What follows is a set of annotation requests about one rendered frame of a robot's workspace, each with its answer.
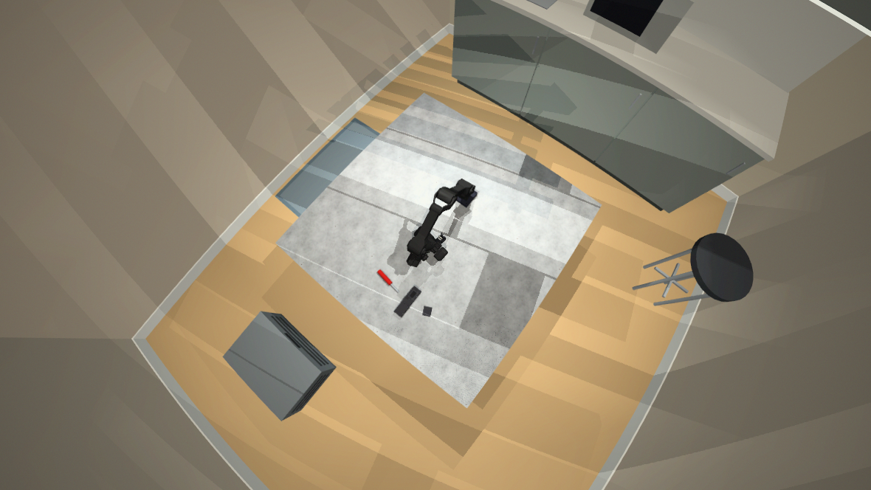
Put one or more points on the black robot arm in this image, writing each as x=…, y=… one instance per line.
x=418, y=245

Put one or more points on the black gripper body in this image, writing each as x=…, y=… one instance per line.
x=440, y=253

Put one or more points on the red-handled screwdriver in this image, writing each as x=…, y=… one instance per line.
x=382, y=274

